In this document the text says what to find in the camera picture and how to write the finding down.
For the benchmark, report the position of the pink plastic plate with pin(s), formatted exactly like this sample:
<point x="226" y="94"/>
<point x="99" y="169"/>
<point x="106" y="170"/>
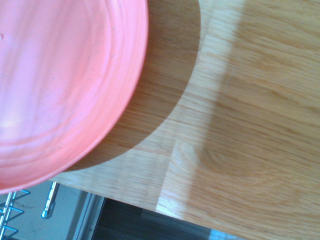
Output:
<point x="57" y="85"/>

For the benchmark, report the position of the grey dishwasher body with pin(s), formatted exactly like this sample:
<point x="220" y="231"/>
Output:
<point x="85" y="217"/>

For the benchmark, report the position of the light wooden countertop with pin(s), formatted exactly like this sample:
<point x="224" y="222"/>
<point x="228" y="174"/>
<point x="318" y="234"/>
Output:
<point x="237" y="112"/>

